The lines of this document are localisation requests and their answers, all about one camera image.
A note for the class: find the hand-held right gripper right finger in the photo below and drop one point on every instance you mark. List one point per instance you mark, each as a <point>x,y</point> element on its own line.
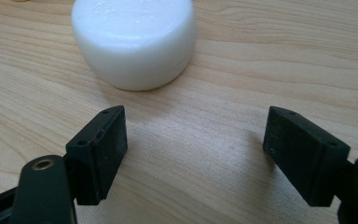
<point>304,161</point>

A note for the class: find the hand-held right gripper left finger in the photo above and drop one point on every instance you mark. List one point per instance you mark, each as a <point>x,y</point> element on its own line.
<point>99,158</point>

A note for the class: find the white round cup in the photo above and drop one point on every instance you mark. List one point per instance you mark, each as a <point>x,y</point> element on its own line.
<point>133,46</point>

